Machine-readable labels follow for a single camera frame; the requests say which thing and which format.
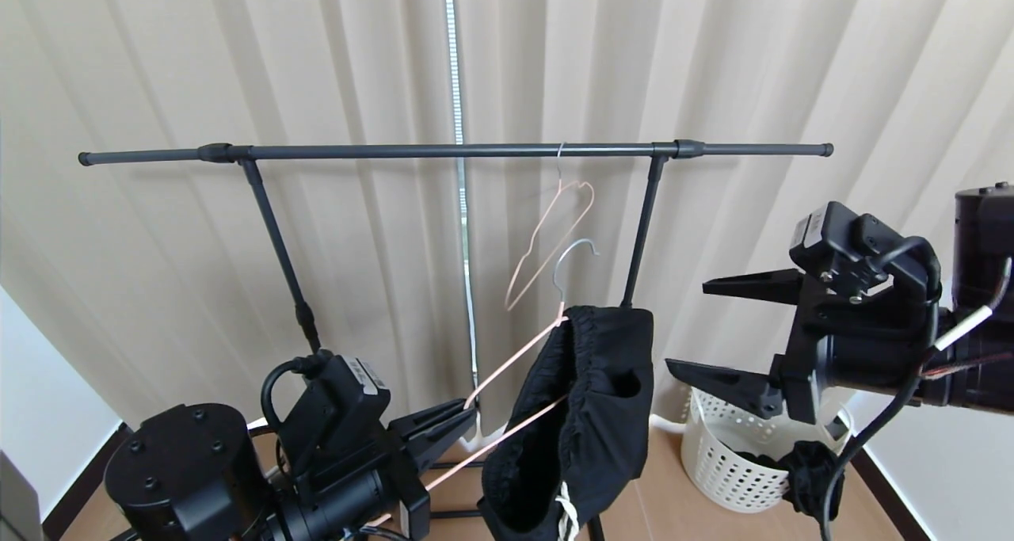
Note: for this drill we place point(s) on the black clothes rack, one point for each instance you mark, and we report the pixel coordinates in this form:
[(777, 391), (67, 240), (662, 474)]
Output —
[(356, 151)]

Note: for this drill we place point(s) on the black garment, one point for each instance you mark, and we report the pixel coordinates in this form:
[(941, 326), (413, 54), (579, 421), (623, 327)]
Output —
[(812, 478)]

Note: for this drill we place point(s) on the white laundry basket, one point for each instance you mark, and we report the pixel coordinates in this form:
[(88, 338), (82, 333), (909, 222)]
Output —
[(721, 462)]

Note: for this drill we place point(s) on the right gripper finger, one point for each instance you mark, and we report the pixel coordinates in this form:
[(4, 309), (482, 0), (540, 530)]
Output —
[(745, 390), (768, 286)]

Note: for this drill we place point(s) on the pink clothes hanger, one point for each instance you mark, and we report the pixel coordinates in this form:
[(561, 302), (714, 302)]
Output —
[(515, 359), (559, 169)]

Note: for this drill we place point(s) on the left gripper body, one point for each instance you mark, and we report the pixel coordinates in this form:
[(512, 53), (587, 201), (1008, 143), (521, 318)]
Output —
[(348, 501)]

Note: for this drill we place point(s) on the beige curtain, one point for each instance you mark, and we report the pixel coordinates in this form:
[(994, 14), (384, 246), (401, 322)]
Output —
[(713, 66)]

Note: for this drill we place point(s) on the black shorts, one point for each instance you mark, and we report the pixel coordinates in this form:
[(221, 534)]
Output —
[(602, 414)]

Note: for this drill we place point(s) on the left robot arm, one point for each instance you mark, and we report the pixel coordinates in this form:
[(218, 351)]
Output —
[(190, 470)]

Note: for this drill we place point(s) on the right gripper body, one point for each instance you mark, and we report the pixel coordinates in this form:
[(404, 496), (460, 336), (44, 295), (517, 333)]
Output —
[(863, 351)]

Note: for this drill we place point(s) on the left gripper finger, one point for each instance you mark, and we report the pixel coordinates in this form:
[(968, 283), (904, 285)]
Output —
[(432, 418), (447, 438)]

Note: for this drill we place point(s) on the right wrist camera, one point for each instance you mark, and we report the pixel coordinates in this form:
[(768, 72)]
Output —
[(840, 240)]

